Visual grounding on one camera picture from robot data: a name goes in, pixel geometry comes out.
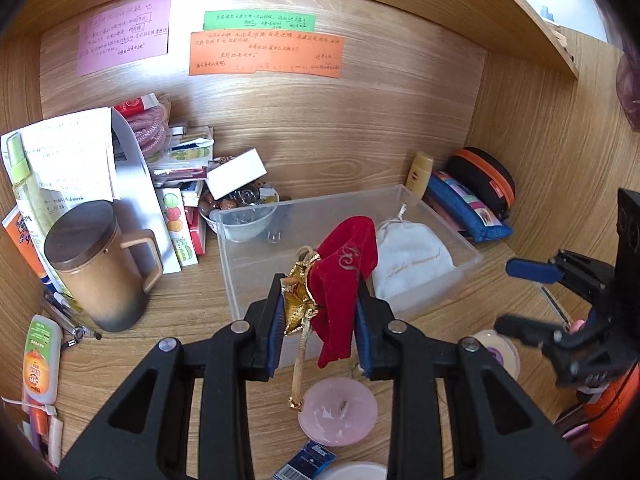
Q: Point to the metal drawing compass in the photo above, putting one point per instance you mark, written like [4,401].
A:
[75,331]

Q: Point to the wooden desktop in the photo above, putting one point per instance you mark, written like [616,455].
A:
[190,320]

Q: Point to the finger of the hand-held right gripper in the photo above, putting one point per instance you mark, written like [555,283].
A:
[525,329]
[535,270]

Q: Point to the small blue box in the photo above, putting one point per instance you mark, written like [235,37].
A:
[307,460]

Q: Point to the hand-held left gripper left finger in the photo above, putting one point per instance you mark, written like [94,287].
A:
[276,327]

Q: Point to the black case orange zip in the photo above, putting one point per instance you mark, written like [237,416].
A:
[480,170]

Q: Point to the fruit print box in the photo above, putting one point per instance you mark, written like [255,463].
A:
[175,230]

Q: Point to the pink sticky note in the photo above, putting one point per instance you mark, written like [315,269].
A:
[125,35]

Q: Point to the small white box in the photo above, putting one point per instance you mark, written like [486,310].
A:
[235,172]

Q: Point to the red packet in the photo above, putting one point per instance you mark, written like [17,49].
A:
[132,105]

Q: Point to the brown ceramic mug with lid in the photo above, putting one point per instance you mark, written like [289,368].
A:
[95,280]

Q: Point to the green sticky note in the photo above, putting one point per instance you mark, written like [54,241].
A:
[260,21]

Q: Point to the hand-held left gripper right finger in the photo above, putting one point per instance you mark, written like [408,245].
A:
[364,327]

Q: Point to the white bowl of trinkets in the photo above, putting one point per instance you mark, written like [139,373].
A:
[245,225]

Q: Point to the white round lid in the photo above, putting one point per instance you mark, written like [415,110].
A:
[355,471]

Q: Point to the green spray bottle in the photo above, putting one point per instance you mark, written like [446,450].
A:
[25,185]

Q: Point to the orange and white tube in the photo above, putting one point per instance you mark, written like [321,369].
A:
[25,247]

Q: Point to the white bottle orange green label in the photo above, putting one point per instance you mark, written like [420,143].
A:
[40,360]

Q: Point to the orange sticky note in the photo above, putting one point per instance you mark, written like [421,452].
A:
[265,55]

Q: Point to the blue pencil case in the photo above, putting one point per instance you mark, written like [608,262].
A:
[460,205]

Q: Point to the white paper sheet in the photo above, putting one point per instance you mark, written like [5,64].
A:
[135,185]

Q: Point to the yellow lotion bottle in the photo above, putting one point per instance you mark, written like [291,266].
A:
[420,175]

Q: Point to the clear plastic storage box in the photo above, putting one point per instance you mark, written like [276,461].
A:
[235,270]

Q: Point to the wooden shelf board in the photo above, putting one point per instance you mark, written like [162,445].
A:
[530,15]

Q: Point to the green print card packet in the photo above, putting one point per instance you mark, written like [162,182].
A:
[190,152]

